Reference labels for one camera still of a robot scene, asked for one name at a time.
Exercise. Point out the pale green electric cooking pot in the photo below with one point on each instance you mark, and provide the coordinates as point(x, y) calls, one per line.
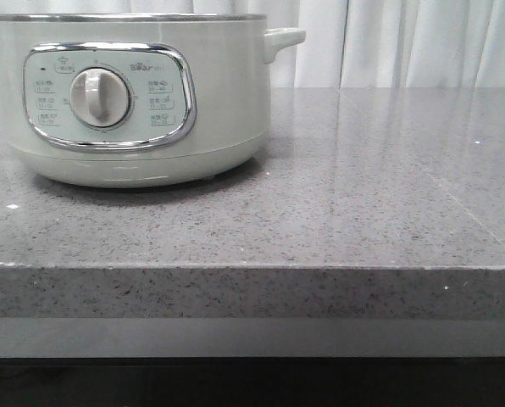
point(136, 100)

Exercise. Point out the white curtain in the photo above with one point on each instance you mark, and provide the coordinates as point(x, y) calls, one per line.
point(354, 43)

